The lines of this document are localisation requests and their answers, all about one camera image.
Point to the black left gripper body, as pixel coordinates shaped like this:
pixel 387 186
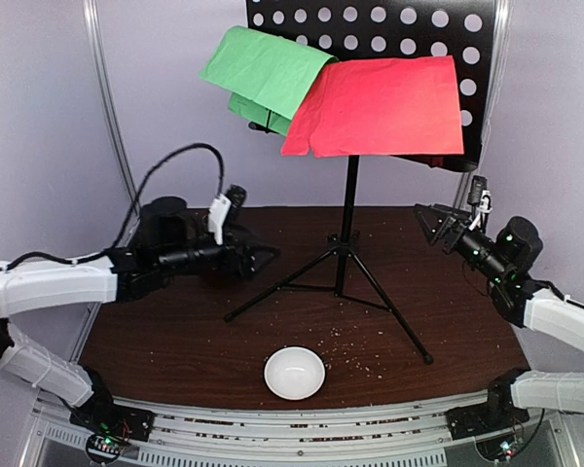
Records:
pixel 184 260

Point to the black music stand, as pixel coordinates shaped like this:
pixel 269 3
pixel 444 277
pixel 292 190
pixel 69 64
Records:
pixel 372 29

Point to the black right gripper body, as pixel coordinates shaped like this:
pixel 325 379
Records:
pixel 451 230

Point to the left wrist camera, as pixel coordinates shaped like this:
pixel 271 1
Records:
pixel 223 210

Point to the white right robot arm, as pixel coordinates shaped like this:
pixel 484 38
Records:
pixel 522 301

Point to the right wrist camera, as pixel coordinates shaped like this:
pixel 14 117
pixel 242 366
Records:
pixel 480 200

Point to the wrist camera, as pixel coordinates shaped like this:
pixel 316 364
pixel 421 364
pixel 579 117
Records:
pixel 223 210
pixel 480 200

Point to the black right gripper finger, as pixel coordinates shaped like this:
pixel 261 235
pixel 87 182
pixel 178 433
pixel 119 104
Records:
pixel 433 221
pixel 446 211

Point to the green paper sheet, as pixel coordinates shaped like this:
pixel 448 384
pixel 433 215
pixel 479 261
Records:
pixel 268 76

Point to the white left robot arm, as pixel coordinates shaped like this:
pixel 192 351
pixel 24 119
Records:
pixel 169 241

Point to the red paper sheet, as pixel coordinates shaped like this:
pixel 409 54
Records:
pixel 380 107

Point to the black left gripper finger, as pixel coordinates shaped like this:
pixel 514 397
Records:
pixel 256 258
pixel 241 234

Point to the left aluminium frame post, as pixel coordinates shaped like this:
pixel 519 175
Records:
pixel 93 28

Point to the white ceramic bowl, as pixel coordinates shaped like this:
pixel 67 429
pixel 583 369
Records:
pixel 294 373

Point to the aluminium frame post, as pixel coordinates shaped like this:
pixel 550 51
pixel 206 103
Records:
pixel 93 28
pixel 501 39

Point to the right aluminium frame post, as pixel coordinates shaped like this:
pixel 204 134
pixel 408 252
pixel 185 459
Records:
pixel 501 39

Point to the aluminium front rail base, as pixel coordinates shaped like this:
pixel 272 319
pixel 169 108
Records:
pixel 407 434

